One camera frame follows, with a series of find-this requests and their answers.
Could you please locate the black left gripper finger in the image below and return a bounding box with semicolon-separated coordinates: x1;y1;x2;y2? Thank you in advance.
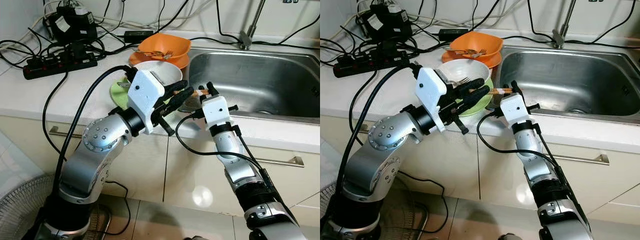
161;79;190;97
452;86;492;114
167;87;196;113
448;77;486;97

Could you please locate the light green plate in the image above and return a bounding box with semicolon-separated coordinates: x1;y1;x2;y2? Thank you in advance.
452;75;495;117
110;75;193;112

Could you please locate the white bowl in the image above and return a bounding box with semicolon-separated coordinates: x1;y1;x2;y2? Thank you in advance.
131;60;184;90
444;58;492;87

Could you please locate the cream kitchen cabinet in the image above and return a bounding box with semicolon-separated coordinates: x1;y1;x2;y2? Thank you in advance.
0;115;321;221
320;112;640;226

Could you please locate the orange plastic plate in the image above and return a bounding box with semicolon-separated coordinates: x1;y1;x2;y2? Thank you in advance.
128;50;191;70
441;48;503;69

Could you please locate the orange plastic bowl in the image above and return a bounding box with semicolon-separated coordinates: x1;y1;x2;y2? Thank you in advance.
450;31;504;58
137;33;192;60

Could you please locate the stainless steel sink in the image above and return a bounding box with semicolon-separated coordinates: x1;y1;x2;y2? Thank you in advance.
185;46;321;125
495;45;640;125

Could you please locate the small black power adapter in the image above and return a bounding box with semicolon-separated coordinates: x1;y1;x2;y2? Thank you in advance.
438;27;470;42
123;30;155;44

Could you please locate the steel faucet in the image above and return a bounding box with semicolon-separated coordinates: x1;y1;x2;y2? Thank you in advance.
552;0;585;49
239;0;267;50

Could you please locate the black power strip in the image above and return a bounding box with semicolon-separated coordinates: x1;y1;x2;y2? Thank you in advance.
23;49;99;81
333;47;412;78

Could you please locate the large black charger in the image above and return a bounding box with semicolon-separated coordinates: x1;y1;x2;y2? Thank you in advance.
49;4;99;45
361;4;413;43

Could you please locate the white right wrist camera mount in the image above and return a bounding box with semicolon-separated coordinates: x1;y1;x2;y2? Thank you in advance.
500;93;530;123
201;95;234;126

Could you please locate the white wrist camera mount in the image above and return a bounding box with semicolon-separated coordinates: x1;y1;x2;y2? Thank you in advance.
201;95;234;126
416;66;448;133
500;93;530;123
127;69;166;135

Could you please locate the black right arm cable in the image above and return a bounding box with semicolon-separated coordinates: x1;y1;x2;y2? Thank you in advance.
174;107;273;201
476;106;576;201

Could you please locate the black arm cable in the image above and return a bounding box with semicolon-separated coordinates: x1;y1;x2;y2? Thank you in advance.
476;106;576;201
50;64;138;201
342;61;424;198
174;107;273;201

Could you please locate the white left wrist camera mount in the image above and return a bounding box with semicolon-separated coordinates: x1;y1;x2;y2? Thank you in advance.
127;69;166;135
416;66;448;133

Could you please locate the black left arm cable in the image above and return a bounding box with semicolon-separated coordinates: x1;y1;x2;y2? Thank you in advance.
342;61;424;198
50;64;138;201

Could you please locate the black power strip cord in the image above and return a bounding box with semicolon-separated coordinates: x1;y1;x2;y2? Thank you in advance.
348;69;377;148
42;70;68;163

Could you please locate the black fan cable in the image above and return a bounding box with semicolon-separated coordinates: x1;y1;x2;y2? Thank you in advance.
400;170;447;235
100;180;132;236

